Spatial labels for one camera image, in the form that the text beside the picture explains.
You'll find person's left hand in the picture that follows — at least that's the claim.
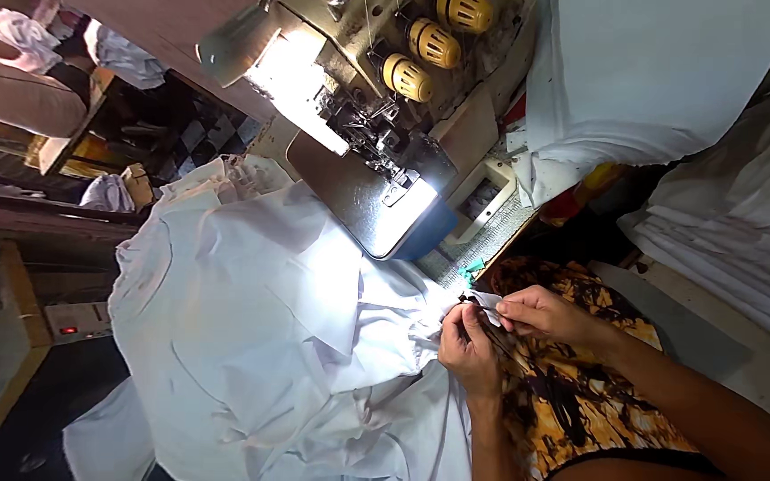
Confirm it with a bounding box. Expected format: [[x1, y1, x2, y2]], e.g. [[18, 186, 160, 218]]
[[438, 302, 504, 403]]

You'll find person's right hand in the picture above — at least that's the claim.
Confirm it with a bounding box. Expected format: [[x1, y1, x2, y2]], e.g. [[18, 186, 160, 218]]
[[495, 285, 618, 349]]

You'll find thin dark tool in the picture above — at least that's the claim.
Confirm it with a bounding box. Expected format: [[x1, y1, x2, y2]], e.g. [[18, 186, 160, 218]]
[[459, 294, 505, 315]]

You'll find white garment fabric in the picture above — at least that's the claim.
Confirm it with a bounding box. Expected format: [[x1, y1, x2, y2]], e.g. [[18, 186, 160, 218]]
[[63, 154, 504, 481]]

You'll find person's left forearm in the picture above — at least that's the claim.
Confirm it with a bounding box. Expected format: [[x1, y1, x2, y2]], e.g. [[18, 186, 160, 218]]
[[467, 394, 523, 481]]

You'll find green scrap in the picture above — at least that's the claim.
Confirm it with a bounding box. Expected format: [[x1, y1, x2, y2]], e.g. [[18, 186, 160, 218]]
[[459, 258, 487, 288]]

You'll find sewing machine table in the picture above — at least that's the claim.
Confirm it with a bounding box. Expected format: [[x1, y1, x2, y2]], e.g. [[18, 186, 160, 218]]
[[246, 115, 546, 295]]

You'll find cream plastic tray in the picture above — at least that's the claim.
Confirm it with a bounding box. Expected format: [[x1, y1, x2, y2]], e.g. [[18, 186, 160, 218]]
[[444, 157, 518, 247]]

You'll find overlock sewing machine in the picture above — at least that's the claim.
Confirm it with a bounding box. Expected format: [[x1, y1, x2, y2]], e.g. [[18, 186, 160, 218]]
[[245, 0, 540, 262]]

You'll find red and yellow cloth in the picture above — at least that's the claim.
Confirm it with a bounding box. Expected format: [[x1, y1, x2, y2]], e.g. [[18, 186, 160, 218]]
[[537, 162, 632, 228]]

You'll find person's body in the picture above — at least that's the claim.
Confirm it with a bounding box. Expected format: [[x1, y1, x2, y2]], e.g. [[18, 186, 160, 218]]
[[489, 257, 727, 481]]

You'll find grey flat board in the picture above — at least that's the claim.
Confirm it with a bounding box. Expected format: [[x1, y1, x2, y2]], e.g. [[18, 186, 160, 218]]
[[587, 261, 757, 383]]

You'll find stack of white fabric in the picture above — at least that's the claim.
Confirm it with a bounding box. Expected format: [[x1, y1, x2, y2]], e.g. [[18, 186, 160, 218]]
[[617, 70, 770, 362]]

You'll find yellow tension knob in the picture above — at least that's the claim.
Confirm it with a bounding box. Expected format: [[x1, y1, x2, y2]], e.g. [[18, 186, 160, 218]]
[[406, 17, 462, 70], [380, 53, 434, 104], [436, 0, 495, 34]]

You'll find white draped cloth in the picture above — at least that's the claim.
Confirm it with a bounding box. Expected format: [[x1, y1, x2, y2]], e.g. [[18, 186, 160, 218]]
[[513, 0, 770, 210]]

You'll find brown cardboard box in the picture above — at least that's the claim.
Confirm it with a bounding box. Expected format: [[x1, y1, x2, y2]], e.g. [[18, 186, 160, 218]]
[[121, 163, 156, 213]]

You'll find grey machine lamp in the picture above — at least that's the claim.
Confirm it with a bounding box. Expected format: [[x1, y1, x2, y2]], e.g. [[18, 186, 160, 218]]
[[196, 3, 282, 89]]

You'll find white stuffed bag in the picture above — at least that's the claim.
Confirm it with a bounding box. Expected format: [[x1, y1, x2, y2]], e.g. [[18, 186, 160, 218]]
[[79, 173, 136, 214]]

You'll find power box with red light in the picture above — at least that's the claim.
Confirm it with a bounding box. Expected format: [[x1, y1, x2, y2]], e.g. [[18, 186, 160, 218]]
[[44, 301, 114, 346]]

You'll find yellow bag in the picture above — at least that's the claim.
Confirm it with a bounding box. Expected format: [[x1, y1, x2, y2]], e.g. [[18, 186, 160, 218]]
[[24, 134, 145, 180]]

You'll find wooden bench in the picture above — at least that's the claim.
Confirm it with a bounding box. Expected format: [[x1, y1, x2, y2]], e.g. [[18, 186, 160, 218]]
[[37, 65, 117, 176]]

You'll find white bundled cloth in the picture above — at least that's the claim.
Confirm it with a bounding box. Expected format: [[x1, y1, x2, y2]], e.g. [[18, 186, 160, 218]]
[[84, 19, 168, 91]]

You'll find wooden framed table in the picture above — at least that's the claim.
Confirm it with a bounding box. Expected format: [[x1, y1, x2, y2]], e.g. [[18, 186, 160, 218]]
[[0, 239, 55, 477]]

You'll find white crumpled cloth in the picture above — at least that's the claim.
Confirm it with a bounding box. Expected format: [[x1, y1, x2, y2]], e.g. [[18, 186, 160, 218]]
[[0, 5, 62, 76]]

